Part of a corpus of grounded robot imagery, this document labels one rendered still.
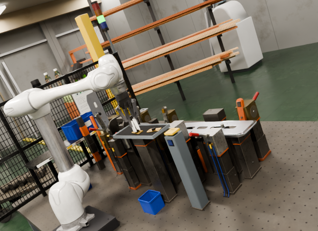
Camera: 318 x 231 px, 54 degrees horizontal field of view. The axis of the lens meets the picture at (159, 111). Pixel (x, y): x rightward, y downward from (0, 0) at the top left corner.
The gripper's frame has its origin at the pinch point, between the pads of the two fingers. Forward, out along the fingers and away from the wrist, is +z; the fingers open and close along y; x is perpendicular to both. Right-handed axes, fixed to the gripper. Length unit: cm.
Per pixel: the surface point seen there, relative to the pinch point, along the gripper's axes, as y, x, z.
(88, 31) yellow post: 55, 140, -64
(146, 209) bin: -14.1, -0.5, 47.4
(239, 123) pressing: 45, -31, 20
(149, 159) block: -1.5, -4.1, 20.5
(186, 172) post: 3.3, -28.8, 26.7
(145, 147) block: -1.4, -4.4, 12.8
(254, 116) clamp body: 60, -30, 23
